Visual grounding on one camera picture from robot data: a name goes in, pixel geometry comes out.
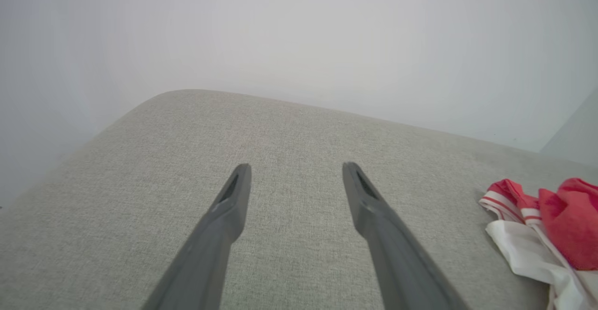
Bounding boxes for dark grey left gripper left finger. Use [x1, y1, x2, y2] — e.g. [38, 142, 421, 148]
[142, 163, 253, 310]

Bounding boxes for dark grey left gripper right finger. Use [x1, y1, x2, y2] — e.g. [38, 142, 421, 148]
[342, 162, 468, 310]

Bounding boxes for red and white jersey shirt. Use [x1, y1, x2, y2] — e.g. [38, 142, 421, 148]
[479, 177, 598, 310]

